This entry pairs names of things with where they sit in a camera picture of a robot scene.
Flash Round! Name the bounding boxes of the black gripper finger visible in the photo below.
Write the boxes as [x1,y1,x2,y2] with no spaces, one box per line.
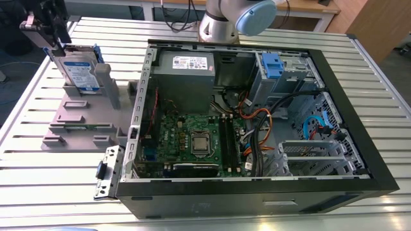
[50,16,72,57]

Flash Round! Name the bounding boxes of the hard disk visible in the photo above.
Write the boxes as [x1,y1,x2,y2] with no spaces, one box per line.
[42,44,103,94]

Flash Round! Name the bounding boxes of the metal disk bay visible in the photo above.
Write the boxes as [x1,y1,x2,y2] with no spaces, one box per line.
[277,139,367,178]

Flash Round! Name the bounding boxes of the black office chair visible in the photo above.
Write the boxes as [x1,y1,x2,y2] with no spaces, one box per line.
[0,0,36,56]

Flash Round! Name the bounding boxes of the white framed desk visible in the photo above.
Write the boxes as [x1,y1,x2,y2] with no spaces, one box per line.
[65,0,209,22]

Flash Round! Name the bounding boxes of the grey parts rack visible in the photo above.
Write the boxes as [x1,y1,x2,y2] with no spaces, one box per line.
[41,63,141,152]

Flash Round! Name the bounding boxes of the green RAM stick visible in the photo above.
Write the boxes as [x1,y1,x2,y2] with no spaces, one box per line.
[65,124,97,130]

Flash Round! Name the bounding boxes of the grey power supply unit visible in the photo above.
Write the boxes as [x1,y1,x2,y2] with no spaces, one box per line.
[151,51,216,116]

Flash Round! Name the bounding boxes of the green motherboard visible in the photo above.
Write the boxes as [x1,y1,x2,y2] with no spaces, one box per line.
[136,114,255,179]

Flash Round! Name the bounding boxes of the silver CPU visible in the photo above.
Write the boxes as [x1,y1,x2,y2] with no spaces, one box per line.
[192,137,208,151]

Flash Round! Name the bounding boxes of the CPU socket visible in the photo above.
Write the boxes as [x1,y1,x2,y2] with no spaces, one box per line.
[188,129,213,157]

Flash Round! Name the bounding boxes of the blue plastic drive latch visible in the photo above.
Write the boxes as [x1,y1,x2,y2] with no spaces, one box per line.
[261,52,285,79]

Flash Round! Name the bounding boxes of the black RAM slot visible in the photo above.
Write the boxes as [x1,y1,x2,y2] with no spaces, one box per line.
[227,115,241,173]
[220,115,232,173]

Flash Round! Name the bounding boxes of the black graphics card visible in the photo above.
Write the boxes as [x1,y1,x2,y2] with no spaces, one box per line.
[163,162,219,179]

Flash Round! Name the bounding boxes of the metal optical drive cage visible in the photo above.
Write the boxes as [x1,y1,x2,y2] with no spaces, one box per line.
[248,51,325,109]

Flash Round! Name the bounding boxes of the wooden top desk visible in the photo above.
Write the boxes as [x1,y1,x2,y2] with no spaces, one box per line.
[275,0,341,32]

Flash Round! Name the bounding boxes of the black open PC case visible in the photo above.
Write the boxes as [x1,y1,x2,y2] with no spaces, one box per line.
[113,38,400,219]

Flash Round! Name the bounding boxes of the wooden cabinet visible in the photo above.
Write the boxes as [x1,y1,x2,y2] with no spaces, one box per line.
[325,0,411,64]

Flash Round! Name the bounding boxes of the white floor cable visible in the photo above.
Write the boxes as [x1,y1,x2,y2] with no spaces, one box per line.
[0,61,44,68]

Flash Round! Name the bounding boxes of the thin red wire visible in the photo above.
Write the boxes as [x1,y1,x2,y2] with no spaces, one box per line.
[145,87,160,139]

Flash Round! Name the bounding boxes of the metal card retainer bracket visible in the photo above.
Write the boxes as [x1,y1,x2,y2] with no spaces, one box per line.
[92,145,125,200]

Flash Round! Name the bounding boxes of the black yellow wire bundle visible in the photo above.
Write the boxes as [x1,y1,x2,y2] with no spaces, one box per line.
[209,86,249,116]

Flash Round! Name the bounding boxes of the orange power wires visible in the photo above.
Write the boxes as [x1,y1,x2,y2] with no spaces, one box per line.
[240,108,273,157]

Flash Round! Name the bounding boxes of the thick black cable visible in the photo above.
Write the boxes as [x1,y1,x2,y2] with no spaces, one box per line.
[249,89,325,178]

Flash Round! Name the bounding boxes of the blue data wire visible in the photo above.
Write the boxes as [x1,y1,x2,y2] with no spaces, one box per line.
[301,112,331,140]

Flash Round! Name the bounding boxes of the black power wire connector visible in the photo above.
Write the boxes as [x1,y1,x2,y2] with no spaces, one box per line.
[316,124,347,141]

